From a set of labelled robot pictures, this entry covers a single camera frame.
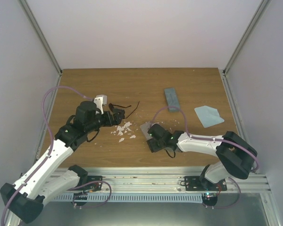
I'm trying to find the right aluminium frame post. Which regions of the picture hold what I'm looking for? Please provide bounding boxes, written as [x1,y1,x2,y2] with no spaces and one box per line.
[222,0,272,75]

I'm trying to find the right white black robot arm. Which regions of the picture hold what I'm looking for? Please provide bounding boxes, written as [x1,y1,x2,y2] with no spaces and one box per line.
[141,122,258,191]

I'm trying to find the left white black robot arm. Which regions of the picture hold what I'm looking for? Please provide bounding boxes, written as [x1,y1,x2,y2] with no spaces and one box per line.
[0,97,125,224]

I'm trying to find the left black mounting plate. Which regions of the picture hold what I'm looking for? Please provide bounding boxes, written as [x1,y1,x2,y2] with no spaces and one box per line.
[83,175,103,193]

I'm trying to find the black mounting plate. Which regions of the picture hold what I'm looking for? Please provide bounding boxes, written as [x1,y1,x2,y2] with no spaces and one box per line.
[180,176,227,192]
[83,175,103,193]

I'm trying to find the aluminium frame post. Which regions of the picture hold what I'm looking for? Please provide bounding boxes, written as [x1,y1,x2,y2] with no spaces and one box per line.
[18,0,63,76]
[222,0,272,75]

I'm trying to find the slotted grey cable duct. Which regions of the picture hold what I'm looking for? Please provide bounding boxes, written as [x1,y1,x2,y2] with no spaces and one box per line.
[53,193,203,204]

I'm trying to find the blue cleaning cloth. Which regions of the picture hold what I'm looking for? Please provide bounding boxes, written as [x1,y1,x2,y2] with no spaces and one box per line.
[194,105,225,128]

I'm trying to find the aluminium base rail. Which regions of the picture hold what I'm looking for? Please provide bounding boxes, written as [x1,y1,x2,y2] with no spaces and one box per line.
[49,166,272,194]

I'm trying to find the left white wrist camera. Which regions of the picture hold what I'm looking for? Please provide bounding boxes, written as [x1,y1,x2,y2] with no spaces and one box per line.
[93,95,108,114]

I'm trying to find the left aluminium frame post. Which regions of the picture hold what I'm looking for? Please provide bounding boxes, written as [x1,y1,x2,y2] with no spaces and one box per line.
[18,0,63,76]

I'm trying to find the dark lens sunglasses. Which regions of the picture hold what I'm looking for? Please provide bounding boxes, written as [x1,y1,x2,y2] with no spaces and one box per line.
[108,101,140,119]

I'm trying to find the blue green glasses case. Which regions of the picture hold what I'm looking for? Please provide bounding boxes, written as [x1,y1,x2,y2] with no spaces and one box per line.
[164,88,180,112]

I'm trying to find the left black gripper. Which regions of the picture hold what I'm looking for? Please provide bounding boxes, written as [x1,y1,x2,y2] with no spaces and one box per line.
[86,108,125,133]

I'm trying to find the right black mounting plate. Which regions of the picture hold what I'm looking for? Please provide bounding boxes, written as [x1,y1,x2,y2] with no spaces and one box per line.
[180,176,227,192]

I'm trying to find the grey glasses case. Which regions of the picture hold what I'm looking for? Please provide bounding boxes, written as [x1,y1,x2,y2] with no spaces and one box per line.
[140,121,152,141]

